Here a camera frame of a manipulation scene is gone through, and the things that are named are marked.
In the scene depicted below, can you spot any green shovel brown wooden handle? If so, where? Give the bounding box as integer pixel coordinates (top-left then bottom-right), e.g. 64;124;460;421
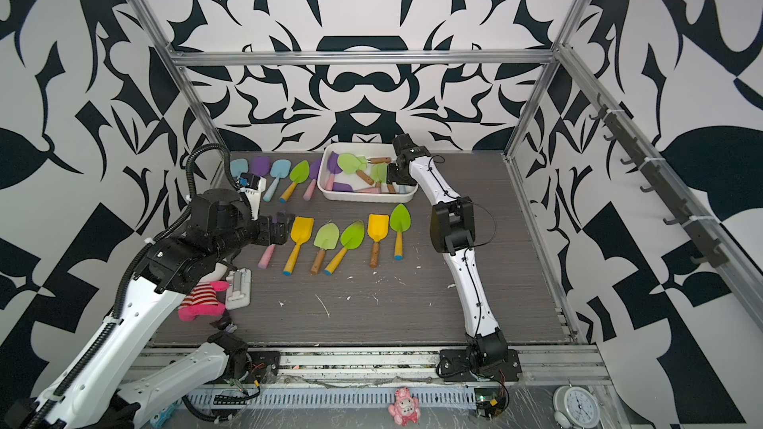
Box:
371;163;397;194

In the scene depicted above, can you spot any white plastic storage box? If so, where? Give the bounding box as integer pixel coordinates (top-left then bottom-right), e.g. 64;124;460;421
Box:
318;142;419;204

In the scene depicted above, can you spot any green shovel yellow blue-tipped handle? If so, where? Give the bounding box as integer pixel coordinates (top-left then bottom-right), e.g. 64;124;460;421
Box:
389;204;411;260

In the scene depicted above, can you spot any yellow shovel wooden handle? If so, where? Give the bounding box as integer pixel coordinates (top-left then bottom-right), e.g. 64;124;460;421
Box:
368;214;389;269

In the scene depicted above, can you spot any purple pointed shovel pink handle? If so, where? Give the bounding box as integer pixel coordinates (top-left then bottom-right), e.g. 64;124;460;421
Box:
258;244;276;269

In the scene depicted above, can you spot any teal square shovel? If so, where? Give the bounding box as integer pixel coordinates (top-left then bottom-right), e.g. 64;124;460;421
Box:
230;158;250;180

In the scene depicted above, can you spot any purple square shovel pink handle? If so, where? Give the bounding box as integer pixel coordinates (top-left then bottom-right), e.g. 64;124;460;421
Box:
250;156;271;178

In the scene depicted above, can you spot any green pointed shovel yellow handle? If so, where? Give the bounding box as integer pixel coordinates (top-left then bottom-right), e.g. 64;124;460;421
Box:
324;220;366;275

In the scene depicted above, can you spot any blue toy shovel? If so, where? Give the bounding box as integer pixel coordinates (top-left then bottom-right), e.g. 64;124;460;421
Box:
262;159;291;203

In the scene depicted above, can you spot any yellow toy shovel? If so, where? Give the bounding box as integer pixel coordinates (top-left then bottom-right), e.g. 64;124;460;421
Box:
282;216;314;275

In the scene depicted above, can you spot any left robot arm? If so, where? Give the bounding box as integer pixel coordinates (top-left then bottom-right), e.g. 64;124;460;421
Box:
5;188;287;428

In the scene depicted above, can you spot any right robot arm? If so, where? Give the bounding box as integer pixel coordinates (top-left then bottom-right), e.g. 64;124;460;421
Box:
387;133;509;369

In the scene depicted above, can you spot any purple shovel lying in box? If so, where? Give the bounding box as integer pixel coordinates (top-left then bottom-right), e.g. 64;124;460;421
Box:
332;182;381;194

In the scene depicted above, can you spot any white brush block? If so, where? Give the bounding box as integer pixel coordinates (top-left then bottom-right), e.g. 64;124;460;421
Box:
226;268;252;311

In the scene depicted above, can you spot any pink striped plush doll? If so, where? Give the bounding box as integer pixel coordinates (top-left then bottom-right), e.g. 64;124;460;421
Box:
178;278;230;322

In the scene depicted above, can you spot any pink bear toy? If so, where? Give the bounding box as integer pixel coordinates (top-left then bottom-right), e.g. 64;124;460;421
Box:
387;387;421;427

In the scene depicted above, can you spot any small green circuit board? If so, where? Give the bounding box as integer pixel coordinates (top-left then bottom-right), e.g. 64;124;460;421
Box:
475;387;510;419

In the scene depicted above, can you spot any white alarm clock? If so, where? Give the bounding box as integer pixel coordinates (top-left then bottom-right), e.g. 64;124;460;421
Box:
552;385;601;429

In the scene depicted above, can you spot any black corrugated cable hose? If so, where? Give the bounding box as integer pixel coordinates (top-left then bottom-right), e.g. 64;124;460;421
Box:
23;142;263;429

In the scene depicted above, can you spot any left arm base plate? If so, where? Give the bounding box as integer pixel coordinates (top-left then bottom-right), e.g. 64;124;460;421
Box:
230;350;281;383

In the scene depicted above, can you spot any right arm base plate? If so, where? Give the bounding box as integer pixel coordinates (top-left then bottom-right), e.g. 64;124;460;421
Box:
435;349;523;383

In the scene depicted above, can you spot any white slotted cable duct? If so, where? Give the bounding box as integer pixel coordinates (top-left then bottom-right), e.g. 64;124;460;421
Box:
188;386;477;410

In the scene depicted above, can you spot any black wall hook rack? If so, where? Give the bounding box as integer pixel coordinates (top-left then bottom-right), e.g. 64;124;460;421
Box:
592;103;729;268

